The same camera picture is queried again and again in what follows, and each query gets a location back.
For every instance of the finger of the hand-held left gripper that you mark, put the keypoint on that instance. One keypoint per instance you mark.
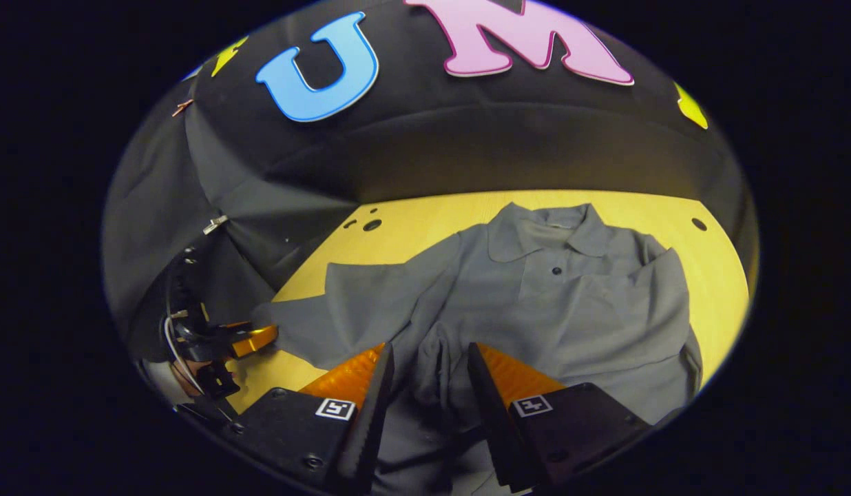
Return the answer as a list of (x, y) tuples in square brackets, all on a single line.
[(257, 339)]

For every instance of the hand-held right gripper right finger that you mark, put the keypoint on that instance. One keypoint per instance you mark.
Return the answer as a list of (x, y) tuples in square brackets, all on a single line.
[(491, 413)]

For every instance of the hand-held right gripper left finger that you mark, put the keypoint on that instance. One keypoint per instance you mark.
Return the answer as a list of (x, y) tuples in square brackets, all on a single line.
[(374, 413)]

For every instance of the grey collared shirt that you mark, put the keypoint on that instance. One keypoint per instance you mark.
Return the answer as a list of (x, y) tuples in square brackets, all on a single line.
[(570, 310)]

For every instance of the silver metal clip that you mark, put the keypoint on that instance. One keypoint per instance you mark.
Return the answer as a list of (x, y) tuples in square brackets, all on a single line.
[(215, 224)]

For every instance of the copper metal clip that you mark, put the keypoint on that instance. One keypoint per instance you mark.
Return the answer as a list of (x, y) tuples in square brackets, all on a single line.
[(182, 107)]

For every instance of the black backdrop cloth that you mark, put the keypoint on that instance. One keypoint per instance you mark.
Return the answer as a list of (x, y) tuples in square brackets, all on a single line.
[(432, 145)]

